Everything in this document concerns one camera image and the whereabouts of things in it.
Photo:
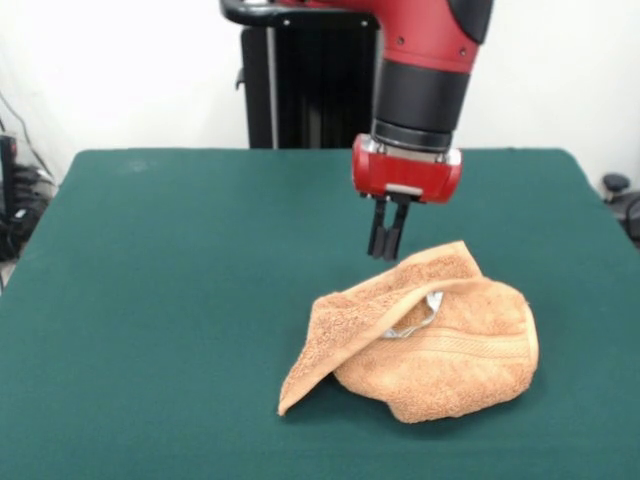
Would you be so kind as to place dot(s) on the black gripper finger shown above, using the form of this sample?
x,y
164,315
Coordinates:
x,y
376,242
393,245

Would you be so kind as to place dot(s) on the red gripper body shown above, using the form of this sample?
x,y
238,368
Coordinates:
x,y
405,175

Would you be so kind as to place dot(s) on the orange terry towel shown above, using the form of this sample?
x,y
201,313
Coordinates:
x,y
450,365

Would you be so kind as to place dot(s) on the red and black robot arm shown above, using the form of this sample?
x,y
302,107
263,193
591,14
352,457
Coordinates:
x,y
425,90

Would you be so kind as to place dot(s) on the black office chair base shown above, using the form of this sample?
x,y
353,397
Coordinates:
x,y
622,197

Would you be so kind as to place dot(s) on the dark green table cloth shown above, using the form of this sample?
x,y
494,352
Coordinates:
x,y
150,300

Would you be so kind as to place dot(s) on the black electronics box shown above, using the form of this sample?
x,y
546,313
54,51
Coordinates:
x,y
7,170

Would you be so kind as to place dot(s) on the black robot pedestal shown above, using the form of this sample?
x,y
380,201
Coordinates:
x,y
310,100

